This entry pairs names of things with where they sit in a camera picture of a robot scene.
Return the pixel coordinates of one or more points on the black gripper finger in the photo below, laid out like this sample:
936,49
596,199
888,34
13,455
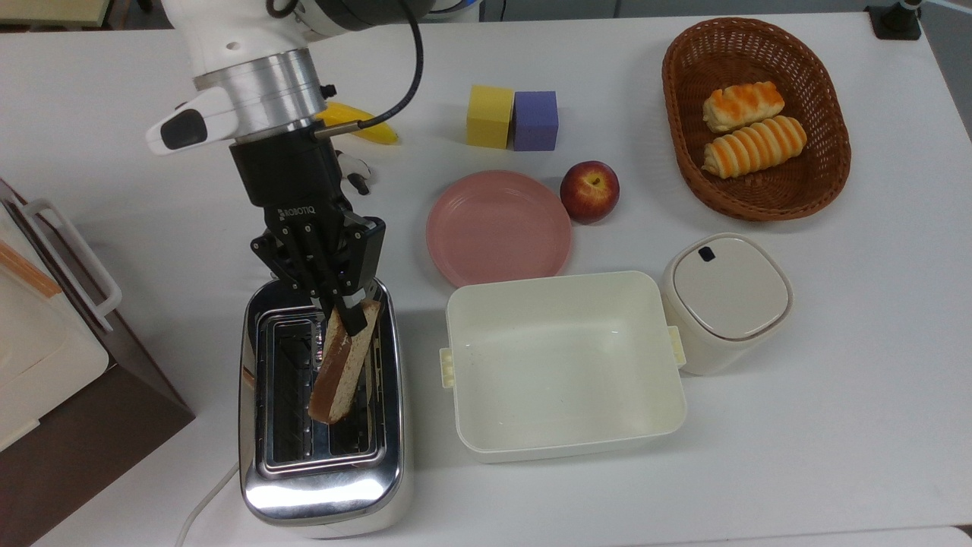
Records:
361,258
300,262

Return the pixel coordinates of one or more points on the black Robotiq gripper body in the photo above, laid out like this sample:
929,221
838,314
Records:
292,182

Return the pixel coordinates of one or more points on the brown crust bread slice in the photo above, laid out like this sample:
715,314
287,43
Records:
342,372

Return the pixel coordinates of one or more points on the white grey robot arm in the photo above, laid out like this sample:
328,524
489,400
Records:
250,68

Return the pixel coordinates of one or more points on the cream chrome two-slot toaster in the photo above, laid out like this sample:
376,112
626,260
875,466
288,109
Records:
326,479

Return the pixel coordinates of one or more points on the long striped bread roll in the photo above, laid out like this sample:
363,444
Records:
752,148

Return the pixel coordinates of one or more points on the short orange glazed bread roll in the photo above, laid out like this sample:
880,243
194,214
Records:
740,106

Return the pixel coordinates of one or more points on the small panda toy figure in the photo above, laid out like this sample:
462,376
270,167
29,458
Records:
357,178

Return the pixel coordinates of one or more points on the yellow banana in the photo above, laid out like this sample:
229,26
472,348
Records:
376,133

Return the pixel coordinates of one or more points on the pink plate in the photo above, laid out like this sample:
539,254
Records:
497,228

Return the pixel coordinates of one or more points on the yellow foam cube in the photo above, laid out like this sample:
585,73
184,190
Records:
490,114

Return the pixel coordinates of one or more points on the purple foam cube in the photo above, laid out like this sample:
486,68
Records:
535,121

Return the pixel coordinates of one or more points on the white rectangular plastic bin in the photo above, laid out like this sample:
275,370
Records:
562,365

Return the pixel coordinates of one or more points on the red apple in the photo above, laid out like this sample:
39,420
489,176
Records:
590,194

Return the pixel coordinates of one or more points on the cream toy cabinet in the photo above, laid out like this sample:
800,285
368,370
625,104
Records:
38,357

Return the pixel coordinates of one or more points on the brown wicker basket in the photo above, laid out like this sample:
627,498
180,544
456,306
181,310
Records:
683,144

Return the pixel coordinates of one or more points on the small white lidded trash can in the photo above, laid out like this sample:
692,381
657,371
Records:
721,296

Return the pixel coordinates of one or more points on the black table clamp mount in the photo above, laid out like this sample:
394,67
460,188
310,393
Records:
896,21

